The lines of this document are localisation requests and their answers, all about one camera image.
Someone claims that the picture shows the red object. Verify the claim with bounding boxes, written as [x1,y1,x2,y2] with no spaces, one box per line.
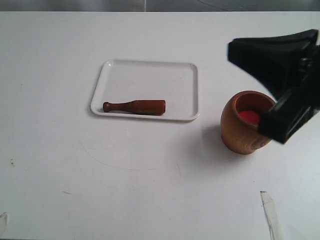
[238,110,261,125]

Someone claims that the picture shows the brown wooden mortar bowl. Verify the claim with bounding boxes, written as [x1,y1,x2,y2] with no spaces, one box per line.
[220,90,275,155]

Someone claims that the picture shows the white plastic tray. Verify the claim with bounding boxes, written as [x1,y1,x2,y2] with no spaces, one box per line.
[90,59,199,122]

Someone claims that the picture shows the clear tape strip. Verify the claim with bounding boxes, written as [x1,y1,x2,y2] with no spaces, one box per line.
[260,191,283,240]

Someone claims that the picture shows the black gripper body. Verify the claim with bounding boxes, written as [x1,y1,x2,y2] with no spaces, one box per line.
[292,45,320,125]

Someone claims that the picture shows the brown wooden pestle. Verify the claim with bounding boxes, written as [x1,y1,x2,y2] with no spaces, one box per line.
[102,99,166,116]

